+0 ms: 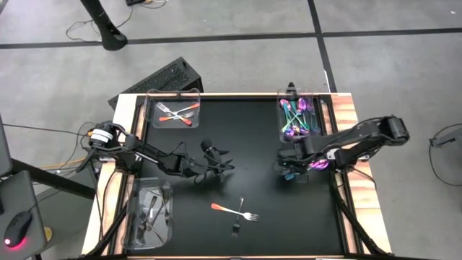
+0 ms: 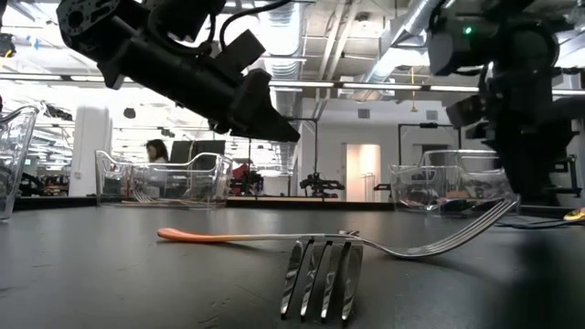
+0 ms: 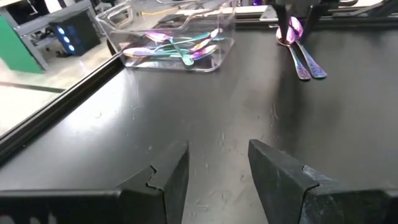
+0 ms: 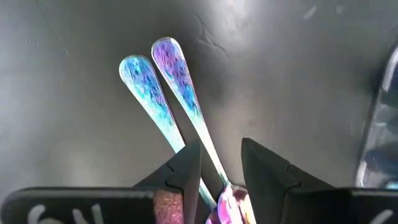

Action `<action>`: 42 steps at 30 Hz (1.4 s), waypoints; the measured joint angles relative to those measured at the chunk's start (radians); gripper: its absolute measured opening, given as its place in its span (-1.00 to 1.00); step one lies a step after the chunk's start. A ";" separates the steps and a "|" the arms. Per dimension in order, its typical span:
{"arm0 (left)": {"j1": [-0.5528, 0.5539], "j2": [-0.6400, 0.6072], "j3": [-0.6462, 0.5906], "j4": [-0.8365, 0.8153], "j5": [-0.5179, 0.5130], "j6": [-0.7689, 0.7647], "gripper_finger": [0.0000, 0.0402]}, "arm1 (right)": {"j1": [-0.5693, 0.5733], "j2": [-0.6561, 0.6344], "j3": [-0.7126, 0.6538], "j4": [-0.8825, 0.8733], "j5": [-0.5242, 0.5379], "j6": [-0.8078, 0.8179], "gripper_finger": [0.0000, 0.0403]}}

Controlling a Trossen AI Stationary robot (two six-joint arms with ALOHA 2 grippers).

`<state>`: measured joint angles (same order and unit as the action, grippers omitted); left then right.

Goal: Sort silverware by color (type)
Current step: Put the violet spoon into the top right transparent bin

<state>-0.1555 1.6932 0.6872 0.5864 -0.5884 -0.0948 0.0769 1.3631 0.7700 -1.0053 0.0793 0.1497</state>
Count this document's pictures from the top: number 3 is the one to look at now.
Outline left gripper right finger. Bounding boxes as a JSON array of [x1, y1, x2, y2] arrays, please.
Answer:
[[248, 139, 398, 224]]

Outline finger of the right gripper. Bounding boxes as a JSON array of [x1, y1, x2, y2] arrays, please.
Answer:
[[300, 4, 323, 43], [273, 3, 292, 44]]

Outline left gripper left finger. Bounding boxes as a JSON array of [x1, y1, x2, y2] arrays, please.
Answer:
[[0, 141, 190, 224]]

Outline clear plastic bin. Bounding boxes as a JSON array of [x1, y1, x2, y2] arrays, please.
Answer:
[[95, 0, 238, 73]]

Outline black table clamp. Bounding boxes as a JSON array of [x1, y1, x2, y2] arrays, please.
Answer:
[[106, 39, 118, 57]]

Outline green panel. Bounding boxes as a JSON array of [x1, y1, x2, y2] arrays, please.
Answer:
[[0, 15, 45, 75]]

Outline black box blue lights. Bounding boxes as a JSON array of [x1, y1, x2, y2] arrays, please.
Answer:
[[49, 10, 103, 57]]

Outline grey metal desk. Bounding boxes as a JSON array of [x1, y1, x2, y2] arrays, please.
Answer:
[[0, 0, 94, 72]]

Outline black table end rail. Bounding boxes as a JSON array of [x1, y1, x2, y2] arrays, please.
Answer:
[[234, 12, 398, 32]]

